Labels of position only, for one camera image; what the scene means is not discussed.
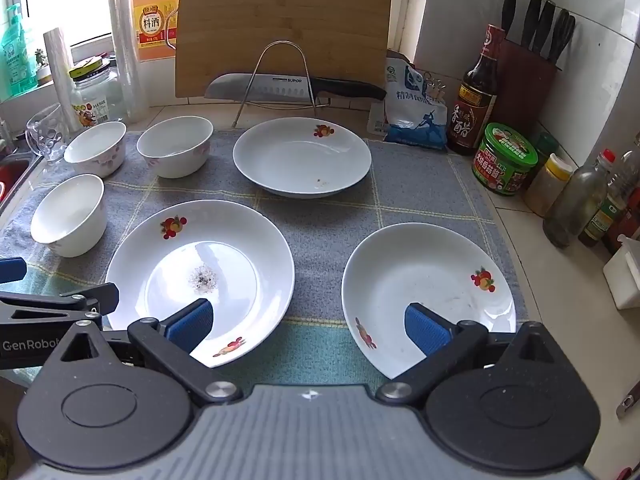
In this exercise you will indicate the white bowl pink flowers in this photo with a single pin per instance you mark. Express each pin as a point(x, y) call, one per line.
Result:
point(95, 155)
point(70, 230)
point(172, 160)

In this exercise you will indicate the tall clear plastic roll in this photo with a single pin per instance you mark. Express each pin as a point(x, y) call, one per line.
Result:
point(127, 60)

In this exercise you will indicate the white blue salt bag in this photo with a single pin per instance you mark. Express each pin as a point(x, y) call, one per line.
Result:
point(415, 115)

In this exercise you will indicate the clear bottle red label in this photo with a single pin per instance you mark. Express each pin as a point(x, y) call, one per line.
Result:
point(627, 175)

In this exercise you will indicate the spice jar yellow lid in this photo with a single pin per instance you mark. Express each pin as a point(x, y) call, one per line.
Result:
point(545, 190)

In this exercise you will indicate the glass oil bottle red cap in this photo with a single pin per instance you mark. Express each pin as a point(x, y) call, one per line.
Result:
point(570, 200)

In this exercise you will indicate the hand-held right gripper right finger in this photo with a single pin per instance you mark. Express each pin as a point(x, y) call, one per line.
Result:
point(425, 332)

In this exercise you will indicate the clear glass mug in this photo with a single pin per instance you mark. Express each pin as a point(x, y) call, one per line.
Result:
point(47, 130)

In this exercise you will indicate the dark bottle green label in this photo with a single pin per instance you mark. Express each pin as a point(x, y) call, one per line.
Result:
point(602, 215)

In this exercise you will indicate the stainless steel sink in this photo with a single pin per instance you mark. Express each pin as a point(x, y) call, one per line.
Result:
point(30, 170)

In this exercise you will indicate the jar dark green lid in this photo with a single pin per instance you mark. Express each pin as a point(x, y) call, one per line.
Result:
point(547, 144)

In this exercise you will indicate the metal binder clips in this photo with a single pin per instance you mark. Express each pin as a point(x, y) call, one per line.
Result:
point(435, 91)

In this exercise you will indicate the grey checked dish mat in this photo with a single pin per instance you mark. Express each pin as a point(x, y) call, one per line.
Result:
point(325, 230)

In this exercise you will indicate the white plastic box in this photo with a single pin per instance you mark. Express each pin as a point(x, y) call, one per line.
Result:
point(625, 280)

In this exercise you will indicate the green soap pump bottle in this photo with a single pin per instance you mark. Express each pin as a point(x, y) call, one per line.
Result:
point(17, 60)

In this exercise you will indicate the green lidded sauce jar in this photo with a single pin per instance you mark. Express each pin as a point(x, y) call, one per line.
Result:
point(500, 165)

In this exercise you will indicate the small white plastic roll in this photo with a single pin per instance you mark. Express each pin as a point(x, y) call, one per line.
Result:
point(60, 70)

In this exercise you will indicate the red basin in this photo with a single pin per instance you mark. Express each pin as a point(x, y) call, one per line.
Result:
point(10, 175)

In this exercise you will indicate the bamboo cutting board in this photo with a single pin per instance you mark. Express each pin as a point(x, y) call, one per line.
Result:
point(280, 10)

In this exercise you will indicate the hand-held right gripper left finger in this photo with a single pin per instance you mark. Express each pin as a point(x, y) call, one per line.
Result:
point(192, 327)

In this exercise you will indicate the brown knife block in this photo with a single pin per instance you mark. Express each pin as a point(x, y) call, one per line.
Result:
point(525, 90)

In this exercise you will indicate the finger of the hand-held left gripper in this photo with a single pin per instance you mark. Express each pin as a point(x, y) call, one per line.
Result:
point(12, 274)
point(100, 297)

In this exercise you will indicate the dark vinegar bottle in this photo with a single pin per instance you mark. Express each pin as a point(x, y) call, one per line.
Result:
point(472, 110)

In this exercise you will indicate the yellow cooking wine bottle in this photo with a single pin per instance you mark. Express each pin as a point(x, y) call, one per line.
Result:
point(152, 25)

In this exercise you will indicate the glass jar black lid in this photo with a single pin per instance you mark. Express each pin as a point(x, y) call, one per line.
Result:
point(92, 105)

